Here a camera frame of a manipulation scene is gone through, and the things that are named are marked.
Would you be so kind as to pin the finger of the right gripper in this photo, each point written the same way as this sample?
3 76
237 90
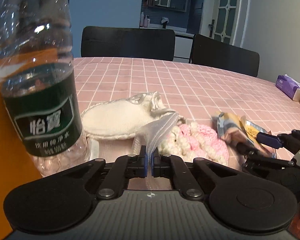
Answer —
269 140
246 150

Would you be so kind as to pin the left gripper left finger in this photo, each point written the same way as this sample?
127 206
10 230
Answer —
137 164

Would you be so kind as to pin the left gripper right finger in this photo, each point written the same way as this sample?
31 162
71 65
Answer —
160 165

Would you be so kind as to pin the yellow snack wrapper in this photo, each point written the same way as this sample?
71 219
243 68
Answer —
233 129

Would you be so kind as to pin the sheer white mesh sock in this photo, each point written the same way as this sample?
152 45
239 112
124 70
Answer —
151 135

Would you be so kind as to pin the pink white knitted item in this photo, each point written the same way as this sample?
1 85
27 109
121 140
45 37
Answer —
194 140

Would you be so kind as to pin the white cloth pouch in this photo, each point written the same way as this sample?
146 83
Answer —
121 119

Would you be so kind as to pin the purple tissue pack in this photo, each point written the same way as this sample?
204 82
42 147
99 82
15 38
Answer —
289 86

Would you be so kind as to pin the pink checkered tablecloth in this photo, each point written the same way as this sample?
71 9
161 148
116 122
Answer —
196 92

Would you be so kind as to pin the black chair right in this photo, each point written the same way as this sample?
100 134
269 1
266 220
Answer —
208 52

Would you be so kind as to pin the black chair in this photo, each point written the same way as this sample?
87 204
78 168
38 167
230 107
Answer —
111 42
208 52

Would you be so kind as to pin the orange cardboard box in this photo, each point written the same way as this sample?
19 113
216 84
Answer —
16 166

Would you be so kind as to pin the black chair left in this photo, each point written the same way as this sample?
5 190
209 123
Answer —
111 42

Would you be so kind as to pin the white glass panel door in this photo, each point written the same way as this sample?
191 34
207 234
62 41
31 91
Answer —
229 20

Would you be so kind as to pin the clear plastic water bottle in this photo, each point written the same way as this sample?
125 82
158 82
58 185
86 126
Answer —
37 82

